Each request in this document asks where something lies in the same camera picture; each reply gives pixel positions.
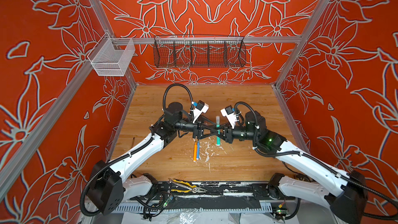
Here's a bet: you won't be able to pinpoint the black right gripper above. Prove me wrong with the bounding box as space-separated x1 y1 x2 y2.
211 121 261 144

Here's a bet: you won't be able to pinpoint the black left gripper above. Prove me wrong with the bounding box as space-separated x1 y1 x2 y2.
173 115 216 141

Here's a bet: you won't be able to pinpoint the green pen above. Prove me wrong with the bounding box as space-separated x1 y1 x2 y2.
216 123 221 146

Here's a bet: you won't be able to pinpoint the blue pen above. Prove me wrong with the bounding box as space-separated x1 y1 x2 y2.
196 141 200 160

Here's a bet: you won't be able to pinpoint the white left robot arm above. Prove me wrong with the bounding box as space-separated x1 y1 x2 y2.
79 84 209 217

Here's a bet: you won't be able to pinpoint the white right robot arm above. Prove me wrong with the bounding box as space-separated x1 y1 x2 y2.
202 102 398 224

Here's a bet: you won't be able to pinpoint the orange pen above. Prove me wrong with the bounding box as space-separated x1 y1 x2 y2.
193 141 198 162

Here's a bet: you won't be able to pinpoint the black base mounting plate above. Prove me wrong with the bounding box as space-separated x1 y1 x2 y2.
145 181 294 200

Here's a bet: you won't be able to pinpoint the white mesh basket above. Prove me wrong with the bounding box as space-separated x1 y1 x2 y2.
88 32 136 77

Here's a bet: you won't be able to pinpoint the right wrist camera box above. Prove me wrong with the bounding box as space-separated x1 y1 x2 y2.
220 105 238 129

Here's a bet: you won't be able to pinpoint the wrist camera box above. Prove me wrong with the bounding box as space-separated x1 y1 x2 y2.
220 105 238 129
191 100 209 123

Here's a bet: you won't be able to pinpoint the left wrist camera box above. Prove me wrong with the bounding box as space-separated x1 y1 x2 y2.
191 100 209 123

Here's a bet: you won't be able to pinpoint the yellow handled pliers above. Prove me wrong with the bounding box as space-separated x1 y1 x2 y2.
169 178 207 194

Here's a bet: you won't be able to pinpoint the black wire basket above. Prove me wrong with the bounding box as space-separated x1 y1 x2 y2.
153 35 247 68

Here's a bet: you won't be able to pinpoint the white slotted cable duct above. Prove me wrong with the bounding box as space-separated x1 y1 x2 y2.
113 202 273 214

